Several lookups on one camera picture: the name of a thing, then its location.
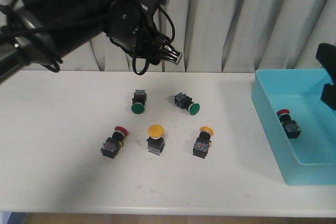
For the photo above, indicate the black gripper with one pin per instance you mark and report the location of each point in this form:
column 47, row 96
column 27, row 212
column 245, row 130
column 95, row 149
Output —
column 132, row 28
column 326, row 56

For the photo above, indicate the red push button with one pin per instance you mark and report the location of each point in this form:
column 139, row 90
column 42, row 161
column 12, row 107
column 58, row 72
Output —
column 290, row 126
column 114, row 143

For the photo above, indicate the yellow push button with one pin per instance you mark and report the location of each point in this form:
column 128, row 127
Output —
column 203, row 142
column 155, row 140

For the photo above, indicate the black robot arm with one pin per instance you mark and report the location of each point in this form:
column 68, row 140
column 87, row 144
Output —
column 44, row 31

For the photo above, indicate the light blue plastic box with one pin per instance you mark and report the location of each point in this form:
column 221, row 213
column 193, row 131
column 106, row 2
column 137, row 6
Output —
column 308, row 159

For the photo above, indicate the right green push button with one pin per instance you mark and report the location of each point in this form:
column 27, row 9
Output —
column 183, row 101

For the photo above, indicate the green push button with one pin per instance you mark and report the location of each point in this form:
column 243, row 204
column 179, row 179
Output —
column 183, row 101
column 138, row 101

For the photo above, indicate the left green push button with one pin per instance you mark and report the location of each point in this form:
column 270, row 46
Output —
column 138, row 101

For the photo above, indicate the white pleated curtain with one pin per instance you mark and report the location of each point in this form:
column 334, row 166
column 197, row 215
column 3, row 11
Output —
column 247, row 35

